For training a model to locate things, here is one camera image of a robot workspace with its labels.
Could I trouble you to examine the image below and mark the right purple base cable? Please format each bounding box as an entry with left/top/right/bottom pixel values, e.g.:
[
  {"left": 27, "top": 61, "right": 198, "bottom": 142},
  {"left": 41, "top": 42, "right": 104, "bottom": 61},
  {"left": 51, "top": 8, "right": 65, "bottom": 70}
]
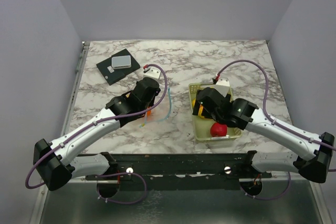
[{"left": 244, "top": 171, "right": 291, "bottom": 201}]

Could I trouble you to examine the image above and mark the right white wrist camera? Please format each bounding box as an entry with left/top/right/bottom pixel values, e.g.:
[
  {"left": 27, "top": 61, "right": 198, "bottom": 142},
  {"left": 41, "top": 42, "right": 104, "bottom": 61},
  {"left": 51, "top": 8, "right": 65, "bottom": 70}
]
[{"left": 213, "top": 76, "right": 230, "bottom": 97}]

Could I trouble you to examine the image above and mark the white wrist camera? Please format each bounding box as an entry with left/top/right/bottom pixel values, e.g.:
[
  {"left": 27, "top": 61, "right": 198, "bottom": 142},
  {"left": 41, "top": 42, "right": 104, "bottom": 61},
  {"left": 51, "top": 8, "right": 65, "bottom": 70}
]
[
  {"left": 143, "top": 65, "right": 161, "bottom": 82},
  {"left": 213, "top": 76, "right": 230, "bottom": 97}
]

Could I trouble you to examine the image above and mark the clear zip top bag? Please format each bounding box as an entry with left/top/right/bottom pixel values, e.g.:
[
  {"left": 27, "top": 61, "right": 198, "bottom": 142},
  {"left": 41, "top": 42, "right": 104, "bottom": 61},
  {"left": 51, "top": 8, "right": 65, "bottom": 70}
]
[{"left": 139, "top": 87, "right": 173, "bottom": 128}]

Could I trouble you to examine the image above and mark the small white device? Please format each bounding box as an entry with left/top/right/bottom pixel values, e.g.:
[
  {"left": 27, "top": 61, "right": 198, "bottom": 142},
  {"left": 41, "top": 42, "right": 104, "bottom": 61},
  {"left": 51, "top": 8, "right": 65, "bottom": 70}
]
[{"left": 111, "top": 55, "right": 131, "bottom": 69}]

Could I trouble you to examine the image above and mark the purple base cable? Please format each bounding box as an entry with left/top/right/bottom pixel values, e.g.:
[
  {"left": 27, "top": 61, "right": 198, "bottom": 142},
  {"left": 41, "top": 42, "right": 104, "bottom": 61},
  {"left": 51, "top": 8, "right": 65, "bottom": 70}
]
[
  {"left": 97, "top": 171, "right": 148, "bottom": 205},
  {"left": 244, "top": 171, "right": 291, "bottom": 201}
]

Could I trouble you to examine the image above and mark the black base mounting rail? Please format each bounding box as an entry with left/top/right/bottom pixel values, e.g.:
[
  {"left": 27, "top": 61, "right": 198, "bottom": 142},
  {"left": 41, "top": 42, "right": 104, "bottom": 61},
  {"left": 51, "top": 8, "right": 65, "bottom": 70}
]
[{"left": 86, "top": 151, "right": 260, "bottom": 190}]

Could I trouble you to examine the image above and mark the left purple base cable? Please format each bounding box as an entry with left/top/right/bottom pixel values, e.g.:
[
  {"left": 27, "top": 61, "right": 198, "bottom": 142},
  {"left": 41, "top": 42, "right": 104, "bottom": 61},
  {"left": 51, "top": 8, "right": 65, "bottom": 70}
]
[{"left": 97, "top": 171, "right": 148, "bottom": 205}]

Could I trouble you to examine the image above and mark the red toy apple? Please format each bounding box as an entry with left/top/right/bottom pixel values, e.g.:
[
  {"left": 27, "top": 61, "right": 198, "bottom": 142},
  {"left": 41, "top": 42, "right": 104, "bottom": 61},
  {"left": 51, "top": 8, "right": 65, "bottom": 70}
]
[{"left": 210, "top": 123, "right": 227, "bottom": 137}]

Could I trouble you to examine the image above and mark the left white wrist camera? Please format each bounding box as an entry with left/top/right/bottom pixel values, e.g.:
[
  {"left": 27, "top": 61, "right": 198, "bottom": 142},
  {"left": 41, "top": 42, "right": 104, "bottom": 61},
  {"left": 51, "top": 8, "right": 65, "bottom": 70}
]
[{"left": 143, "top": 65, "right": 161, "bottom": 82}]

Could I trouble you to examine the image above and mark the pale green plastic basket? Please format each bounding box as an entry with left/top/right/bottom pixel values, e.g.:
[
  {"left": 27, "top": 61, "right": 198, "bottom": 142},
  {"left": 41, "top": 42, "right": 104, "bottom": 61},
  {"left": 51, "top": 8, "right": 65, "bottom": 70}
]
[{"left": 188, "top": 82, "right": 242, "bottom": 142}]

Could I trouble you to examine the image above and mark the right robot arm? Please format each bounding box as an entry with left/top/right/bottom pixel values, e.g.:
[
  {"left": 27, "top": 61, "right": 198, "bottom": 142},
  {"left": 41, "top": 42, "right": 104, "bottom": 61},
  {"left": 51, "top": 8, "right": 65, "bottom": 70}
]
[{"left": 193, "top": 87, "right": 335, "bottom": 183}]

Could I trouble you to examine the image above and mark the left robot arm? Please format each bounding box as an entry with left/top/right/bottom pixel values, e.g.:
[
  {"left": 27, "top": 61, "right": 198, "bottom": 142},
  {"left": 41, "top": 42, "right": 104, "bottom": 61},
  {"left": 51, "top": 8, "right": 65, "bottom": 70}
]
[{"left": 33, "top": 77, "right": 161, "bottom": 191}]

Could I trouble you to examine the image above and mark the black flat box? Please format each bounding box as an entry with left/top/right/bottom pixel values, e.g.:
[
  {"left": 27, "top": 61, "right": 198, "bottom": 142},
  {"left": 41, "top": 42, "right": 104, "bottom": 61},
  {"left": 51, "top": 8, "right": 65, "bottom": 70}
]
[{"left": 96, "top": 49, "right": 140, "bottom": 86}]

